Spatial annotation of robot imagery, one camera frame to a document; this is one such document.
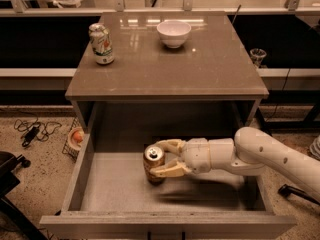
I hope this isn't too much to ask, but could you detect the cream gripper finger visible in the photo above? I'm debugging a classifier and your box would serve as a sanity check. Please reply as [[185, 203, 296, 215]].
[[156, 139, 186, 156], [150, 159, 192, 178]]

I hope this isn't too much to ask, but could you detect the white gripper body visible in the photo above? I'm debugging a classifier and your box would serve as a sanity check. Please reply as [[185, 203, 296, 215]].
[[181, 138, 211, 174]]

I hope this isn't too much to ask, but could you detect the orange soda can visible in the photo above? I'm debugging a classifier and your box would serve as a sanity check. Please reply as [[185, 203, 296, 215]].
[[143, 145, 165, 185]]

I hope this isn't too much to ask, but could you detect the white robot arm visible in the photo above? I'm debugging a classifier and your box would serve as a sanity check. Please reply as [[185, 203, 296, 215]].
[[144, 127, 320, 201]]

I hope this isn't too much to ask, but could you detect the grey cabinet with glossy top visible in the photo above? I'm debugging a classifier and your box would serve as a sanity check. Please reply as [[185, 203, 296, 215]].
[[66, 11, 268, 127]]

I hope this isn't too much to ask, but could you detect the open grey top drawer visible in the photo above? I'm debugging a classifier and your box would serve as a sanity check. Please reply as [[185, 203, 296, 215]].
[[39, 101, 298, 240]]

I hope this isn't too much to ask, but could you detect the white green soda can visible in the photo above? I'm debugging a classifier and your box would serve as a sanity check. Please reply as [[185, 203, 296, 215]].
[[88, 23, 114, 65]]

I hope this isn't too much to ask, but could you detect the black chair leg with caster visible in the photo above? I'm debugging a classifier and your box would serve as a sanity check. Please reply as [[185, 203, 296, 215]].
[[278, 184, 319, 205]]

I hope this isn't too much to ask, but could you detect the white ceramic bowl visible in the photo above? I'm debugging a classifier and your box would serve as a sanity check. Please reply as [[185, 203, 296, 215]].
[[157, 20, 191, 48]]

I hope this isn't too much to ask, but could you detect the clear glass cup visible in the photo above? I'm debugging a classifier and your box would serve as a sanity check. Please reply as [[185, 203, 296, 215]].
[[250, 48, 267, 67]]

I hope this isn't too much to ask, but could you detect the black office chair base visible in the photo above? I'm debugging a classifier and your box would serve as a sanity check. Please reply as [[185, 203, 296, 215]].
[[0, 151, 48, 240]]

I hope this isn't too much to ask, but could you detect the black power adapter with cable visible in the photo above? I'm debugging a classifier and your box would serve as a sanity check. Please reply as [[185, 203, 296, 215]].
[[14, 117, 62, 148]]

